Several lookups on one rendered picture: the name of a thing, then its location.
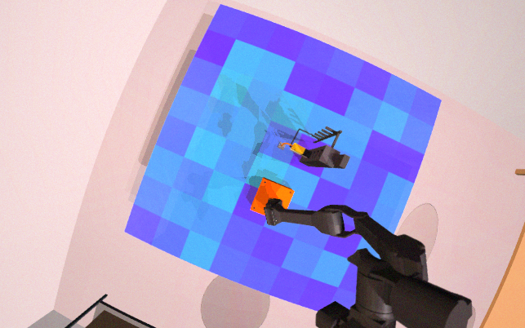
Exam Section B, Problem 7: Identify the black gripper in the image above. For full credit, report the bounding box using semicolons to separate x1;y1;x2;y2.
315;300;396;328

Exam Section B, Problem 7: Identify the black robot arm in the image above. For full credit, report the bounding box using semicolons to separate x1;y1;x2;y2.
264;198;473;328

